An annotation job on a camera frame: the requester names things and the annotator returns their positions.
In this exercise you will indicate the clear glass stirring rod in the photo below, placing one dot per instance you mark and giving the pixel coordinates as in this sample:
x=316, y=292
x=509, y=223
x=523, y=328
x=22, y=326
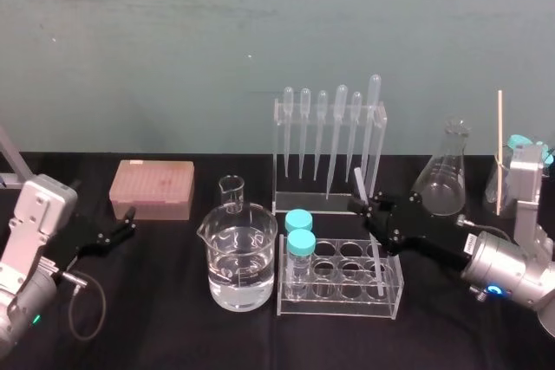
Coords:
x=360, y=183

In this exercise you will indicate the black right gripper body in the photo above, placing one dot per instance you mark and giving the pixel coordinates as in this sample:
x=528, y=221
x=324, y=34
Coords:
x=412, y=231

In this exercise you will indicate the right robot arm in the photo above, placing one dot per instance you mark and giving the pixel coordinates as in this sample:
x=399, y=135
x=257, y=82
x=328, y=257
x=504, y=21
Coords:
x=507, y=266

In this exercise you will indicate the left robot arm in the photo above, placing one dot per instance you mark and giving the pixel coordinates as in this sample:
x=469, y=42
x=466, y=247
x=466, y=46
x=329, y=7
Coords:
x=34, y=218

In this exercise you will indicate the clear acrylic tube rack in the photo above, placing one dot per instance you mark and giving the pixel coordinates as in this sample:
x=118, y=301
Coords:
x=347, y=300

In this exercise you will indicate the thin wooden stick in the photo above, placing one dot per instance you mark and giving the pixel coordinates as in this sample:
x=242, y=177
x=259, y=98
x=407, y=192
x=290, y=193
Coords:
x=500, y=136

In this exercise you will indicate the large glass beaker with water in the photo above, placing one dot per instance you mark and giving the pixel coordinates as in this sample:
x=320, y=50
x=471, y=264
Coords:
x=238, y=257

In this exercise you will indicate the small glass beaker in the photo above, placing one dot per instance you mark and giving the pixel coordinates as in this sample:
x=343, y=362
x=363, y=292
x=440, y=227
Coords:
x=230, y=194

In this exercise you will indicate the black table cloth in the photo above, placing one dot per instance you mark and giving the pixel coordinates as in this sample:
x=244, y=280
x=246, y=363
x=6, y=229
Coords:
x=173, y=326

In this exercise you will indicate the grey metal bracket stand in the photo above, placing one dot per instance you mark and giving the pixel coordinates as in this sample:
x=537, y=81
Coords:
x=12, y=157

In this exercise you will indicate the pink pipette tip box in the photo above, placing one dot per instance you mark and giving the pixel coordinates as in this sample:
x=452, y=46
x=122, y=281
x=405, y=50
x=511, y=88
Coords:
x=152, y=188

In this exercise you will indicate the glass beaker holding stick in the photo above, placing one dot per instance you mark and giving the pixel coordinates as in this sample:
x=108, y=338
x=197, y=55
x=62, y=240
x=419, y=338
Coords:
x=492, y=188

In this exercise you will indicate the long clear plastic pipette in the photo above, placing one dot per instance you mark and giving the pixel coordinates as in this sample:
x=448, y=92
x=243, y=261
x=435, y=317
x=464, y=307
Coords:
x=337, y=127

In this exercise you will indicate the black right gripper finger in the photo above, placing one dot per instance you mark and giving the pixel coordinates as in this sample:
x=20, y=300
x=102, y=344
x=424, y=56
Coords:
x=388, y=235
x=383, y=203

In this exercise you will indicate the teal capped sample tube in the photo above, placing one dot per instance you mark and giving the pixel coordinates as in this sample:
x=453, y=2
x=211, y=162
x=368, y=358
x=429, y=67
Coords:
x=301, y=243
x=298, y=219

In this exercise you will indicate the glass conical flask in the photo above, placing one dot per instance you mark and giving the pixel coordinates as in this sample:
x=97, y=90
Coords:
x=442, y=183

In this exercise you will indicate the teal capped container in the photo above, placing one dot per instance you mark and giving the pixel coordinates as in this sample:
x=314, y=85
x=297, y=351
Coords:
x=548, y=151
x=518, y=141

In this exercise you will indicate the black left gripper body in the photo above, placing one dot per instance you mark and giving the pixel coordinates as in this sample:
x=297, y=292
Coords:
x=73, y=235

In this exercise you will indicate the clear acrylic pipette stand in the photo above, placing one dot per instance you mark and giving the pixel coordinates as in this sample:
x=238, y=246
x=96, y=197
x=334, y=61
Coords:
x=303, y=203

